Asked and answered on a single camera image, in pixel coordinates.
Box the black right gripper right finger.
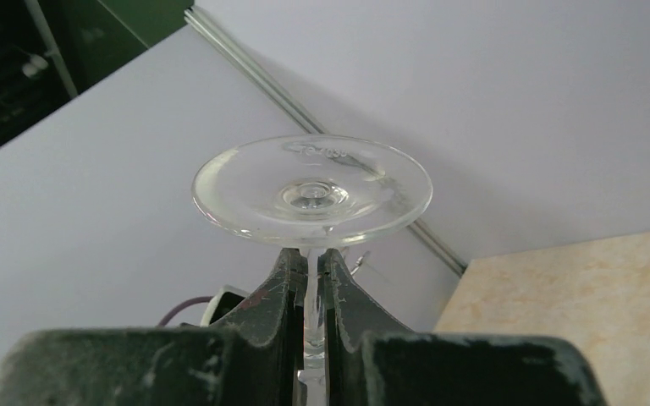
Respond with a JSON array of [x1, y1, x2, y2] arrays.
[[319, 249, 607, 405]]

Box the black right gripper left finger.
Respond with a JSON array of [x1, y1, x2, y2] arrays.
[[0, 249, 307, 405]]

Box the clear wine glass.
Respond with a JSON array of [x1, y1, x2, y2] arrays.
[[192, 134, 432, 405]]

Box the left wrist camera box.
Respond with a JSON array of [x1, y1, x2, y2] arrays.
[[200, 285, 250, 326]]

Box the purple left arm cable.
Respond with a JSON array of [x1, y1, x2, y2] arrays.
[[157, 295, 215, 328]]

